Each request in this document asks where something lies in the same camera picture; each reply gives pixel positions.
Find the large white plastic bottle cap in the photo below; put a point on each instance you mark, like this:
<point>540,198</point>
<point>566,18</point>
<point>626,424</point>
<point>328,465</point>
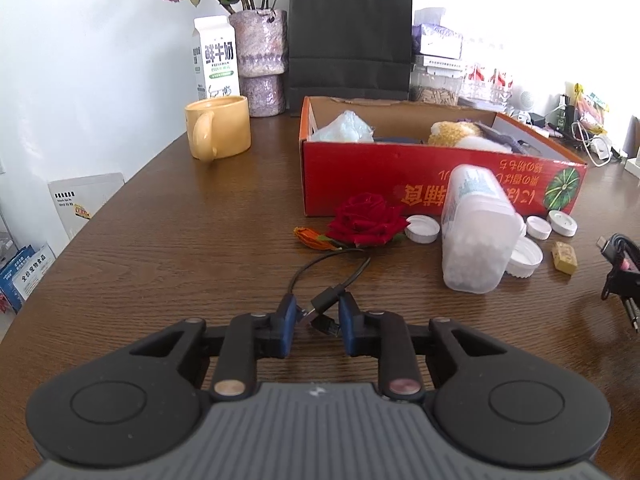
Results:
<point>525,257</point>

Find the printed tin box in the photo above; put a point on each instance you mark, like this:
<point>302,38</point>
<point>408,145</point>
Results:
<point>482,102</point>

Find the small white robot speaker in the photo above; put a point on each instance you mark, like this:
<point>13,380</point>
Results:
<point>525,102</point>

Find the clear plastic jar white pellets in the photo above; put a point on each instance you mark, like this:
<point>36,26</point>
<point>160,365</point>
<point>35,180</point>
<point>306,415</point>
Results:
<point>475,245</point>

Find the yellow snack packet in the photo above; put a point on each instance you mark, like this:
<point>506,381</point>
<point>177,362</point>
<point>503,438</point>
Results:
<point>592,110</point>

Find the small orange dried flower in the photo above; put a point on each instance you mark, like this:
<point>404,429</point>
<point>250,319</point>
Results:
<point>310,237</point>

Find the white milk carton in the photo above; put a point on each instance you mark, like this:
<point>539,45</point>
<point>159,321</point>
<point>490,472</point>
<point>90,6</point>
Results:
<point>215,60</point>

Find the black paper bag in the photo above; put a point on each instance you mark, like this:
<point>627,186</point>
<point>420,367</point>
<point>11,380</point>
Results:
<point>350,30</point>

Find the yellow plush toy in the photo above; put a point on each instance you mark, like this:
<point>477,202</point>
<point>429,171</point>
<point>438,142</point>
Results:
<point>450,134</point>

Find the purple speckled vase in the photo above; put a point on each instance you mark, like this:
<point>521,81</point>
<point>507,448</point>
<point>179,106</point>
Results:
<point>260,50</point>

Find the black power adapter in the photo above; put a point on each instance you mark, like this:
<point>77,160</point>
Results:
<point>538,119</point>

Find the stack of blue packets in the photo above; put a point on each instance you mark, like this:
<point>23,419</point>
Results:
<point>27,275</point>

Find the yellow ceramic mug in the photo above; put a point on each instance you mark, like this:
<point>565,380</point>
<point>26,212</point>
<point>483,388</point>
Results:
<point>227,125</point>

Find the small green bottle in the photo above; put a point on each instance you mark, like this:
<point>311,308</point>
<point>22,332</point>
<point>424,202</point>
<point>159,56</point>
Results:
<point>566,115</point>

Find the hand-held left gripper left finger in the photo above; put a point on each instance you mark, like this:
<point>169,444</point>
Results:
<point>287,327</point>

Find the small yellow block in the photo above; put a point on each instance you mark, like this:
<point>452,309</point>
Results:
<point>565,257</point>

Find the clear plastic bag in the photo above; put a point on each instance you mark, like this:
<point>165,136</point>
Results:
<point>345,127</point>

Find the white lid two dimples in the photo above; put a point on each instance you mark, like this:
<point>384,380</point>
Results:
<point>562,222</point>

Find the red cardboard box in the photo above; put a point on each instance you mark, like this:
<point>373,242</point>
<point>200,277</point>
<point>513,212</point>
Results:
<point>360,175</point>

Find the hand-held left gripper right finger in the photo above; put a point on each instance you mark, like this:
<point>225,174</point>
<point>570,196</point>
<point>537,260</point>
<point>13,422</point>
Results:
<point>350,327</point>

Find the grey knit cloth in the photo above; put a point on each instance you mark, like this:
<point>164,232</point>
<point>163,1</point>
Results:
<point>500,132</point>

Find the flat white box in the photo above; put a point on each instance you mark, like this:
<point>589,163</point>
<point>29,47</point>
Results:
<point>440,63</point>

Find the red artificial rose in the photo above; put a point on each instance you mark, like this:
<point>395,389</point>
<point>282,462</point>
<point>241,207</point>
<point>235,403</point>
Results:
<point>367,217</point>

